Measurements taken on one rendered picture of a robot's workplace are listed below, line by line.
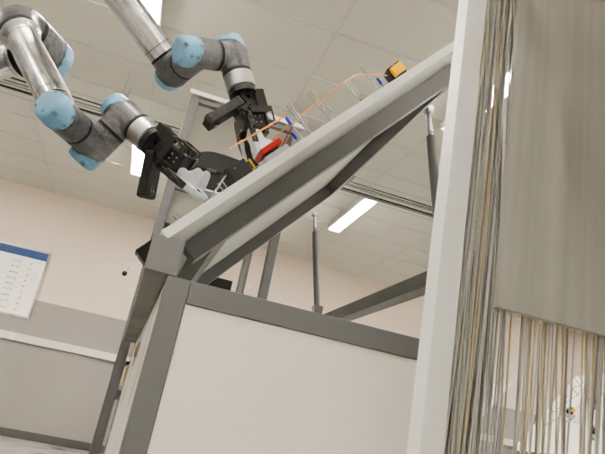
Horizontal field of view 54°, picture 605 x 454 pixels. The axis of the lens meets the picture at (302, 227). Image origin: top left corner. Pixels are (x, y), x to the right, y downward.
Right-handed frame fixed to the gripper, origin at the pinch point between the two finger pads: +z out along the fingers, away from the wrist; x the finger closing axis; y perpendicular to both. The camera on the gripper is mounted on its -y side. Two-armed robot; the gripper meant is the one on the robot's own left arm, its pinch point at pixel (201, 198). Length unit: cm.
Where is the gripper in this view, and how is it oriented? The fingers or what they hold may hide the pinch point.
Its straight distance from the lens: 136.4
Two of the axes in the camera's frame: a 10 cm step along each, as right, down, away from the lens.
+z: 7.1, 6.3, -3.2
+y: 6.1, -7.7, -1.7
